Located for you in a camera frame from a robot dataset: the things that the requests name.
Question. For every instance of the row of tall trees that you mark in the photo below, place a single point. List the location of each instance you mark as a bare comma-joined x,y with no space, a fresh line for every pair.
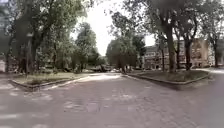
170,50

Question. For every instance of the stone kerb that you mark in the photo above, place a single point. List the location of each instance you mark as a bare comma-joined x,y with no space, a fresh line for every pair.
166,82
40,86

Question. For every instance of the grey cobbled brick path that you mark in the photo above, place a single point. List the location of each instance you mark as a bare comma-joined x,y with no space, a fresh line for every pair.
110,103

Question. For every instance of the brick building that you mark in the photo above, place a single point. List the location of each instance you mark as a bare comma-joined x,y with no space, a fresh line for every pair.
197,53

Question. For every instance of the grass bed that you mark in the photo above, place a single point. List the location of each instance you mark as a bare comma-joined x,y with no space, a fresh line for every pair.
173,76
43,78

